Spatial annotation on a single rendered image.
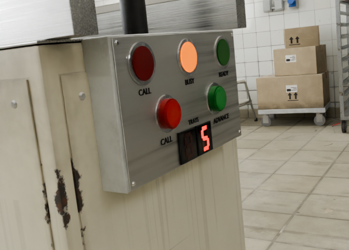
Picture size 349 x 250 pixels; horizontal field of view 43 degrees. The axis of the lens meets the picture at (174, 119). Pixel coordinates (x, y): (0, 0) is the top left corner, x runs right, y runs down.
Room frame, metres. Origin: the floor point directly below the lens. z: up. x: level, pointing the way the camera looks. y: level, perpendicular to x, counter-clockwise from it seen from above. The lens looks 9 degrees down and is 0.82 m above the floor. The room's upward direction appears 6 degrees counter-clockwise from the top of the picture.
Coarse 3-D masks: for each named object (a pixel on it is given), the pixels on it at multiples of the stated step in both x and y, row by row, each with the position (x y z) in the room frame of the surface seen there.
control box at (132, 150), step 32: (192, 32) 0.49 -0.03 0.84; (224, 32) 0.55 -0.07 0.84; (96, 64) 0.39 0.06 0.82; (128, 64) 0.39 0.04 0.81; (160, 64) 0.43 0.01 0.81; (96, 96) 0.39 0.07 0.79; (128, 96) 0.39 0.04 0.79; (160, 96) 0.43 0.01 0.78; (192, 96) 0.48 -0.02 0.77; (96, 128) 0.39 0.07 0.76; (128, 128) 0.39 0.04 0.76; (160, 128) 0.42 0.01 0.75; (192, 128) 0.47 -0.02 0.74; (224, 128) 0.53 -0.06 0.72; (128, 160) 0.38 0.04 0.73; (160, 160) 0.42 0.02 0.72; (128, 192) 0.38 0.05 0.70
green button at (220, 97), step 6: (210, 90) 0.51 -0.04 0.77; (216, 90) 0.51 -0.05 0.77; (222, 90) 0.52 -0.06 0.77; (210, 96) 0.50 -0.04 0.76; (216, 96) 0.50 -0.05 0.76; (222, 96) 0.51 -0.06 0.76; (210, 102) 0.50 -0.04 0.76; (216, 102) 0.50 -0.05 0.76; (222, 102) 0.51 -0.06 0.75; (216, 108) 0.50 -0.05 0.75; (222, 108) 0.51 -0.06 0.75
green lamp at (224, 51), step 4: (220, 40) 0.54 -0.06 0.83; (224, 40) 0.54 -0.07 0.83; (220, 44) 0.53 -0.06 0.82; (224, 44) 0.54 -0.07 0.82; (220, 48) 0.53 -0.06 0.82; (224, 48) 0.54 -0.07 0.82; (228, 48) 0.55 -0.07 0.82; (220, 52) 0.53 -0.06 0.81; (224, 52) 0.54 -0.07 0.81; (228, 52) 0.55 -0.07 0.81; (220, 56) 0.53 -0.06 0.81; (224, 56) 0.54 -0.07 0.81; (228, 56) 0.55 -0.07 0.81; (220, 60) 0.53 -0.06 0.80; (224, 60) 0.54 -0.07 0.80; (228, 60) 0.55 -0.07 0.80; (224, 64) 0.54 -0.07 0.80
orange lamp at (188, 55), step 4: (184, 44) 0.47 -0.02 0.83; (188, 44) 0.47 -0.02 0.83; (192, 44) 0.48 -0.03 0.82; (184, 48) 0.47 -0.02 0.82; (188, 48) 0.47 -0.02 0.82; (192, 48) 0.48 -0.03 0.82; (184, 52) 0.47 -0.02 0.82; (188, 52) 0.47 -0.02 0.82; (192, 52) 0.48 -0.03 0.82; (184, 56) 0.47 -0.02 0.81; (188, 56) 0.47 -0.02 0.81; (192, 56) 0.48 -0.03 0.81; (196, 56) 0.49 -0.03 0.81; (184, 60) 0.47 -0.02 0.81; (188, 60) 0.47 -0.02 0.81; (192, 60) 0.48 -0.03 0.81; (196, 60) 0.49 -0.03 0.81; (184, 64) 0.46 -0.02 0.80; (188, 64) 0.47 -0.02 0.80; (192, 64) 0.48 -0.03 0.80; (184, 68) 0.47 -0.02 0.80; (188, 68) 0.47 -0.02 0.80; (192, 68) 0.48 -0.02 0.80
